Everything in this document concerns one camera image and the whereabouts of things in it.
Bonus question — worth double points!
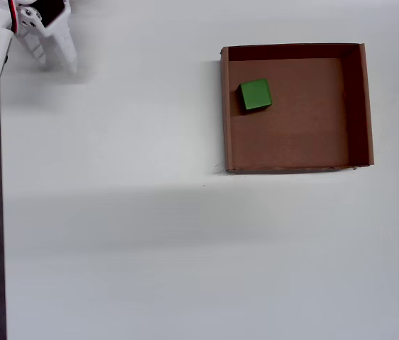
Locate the green cube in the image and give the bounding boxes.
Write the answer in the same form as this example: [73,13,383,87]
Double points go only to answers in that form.
[237,78,274,115]

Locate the red black gripper servo cable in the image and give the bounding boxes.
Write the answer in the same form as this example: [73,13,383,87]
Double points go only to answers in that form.
[7,0,22,35]

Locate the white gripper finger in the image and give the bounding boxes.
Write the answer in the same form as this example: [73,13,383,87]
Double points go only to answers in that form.
[17,29,48,66]
[47,29,79,74]

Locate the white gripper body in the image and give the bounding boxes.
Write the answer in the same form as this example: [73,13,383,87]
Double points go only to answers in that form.
[7,0,73,35]

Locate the brown cardboard box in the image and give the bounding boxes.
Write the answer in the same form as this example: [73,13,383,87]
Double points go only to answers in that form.
[219,42,376,175]

